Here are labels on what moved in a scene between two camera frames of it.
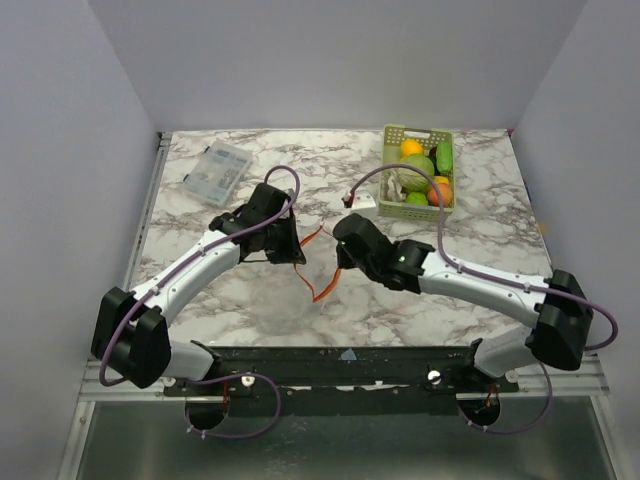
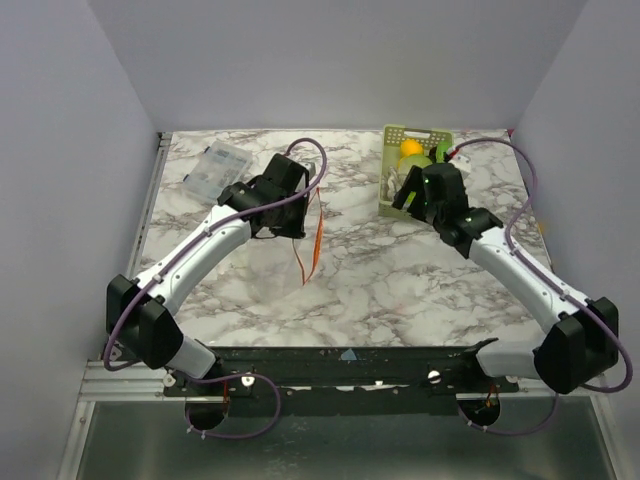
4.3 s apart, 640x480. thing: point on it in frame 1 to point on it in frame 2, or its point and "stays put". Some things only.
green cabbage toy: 412,179 stays put
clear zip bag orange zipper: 320,273 to 277,268
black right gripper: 343,251 to 417,189
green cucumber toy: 444,157 stays put
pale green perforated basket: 394,135 stays put
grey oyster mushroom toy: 391,186 stays put
